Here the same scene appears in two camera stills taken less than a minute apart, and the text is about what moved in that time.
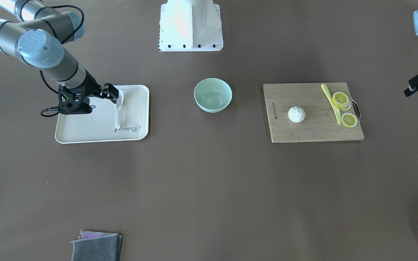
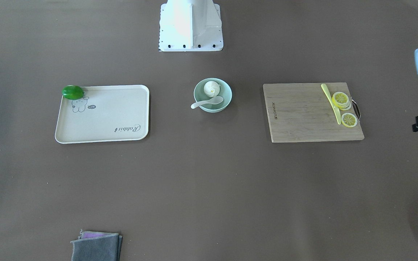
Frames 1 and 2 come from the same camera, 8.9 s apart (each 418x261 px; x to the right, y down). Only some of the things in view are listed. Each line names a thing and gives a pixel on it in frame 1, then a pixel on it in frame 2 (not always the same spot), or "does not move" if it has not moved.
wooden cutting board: [320, 123] does not move
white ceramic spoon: [118, 116] -> [216, 99]
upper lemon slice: [341, 99] does not move
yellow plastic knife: [334, 107] does not move
